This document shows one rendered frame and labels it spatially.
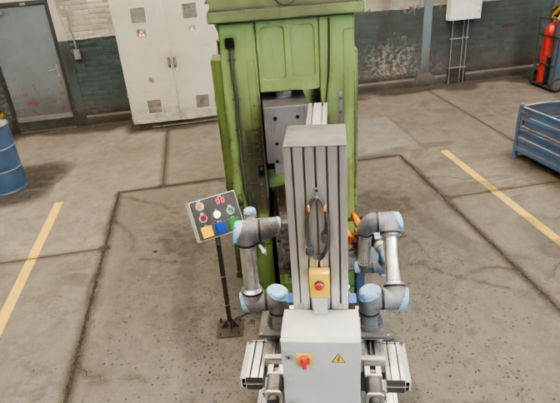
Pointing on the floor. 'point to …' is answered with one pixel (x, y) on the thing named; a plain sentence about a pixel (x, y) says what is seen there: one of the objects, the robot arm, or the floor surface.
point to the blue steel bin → (538, 133)
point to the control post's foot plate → (230, 328)
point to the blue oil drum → (10, 163)
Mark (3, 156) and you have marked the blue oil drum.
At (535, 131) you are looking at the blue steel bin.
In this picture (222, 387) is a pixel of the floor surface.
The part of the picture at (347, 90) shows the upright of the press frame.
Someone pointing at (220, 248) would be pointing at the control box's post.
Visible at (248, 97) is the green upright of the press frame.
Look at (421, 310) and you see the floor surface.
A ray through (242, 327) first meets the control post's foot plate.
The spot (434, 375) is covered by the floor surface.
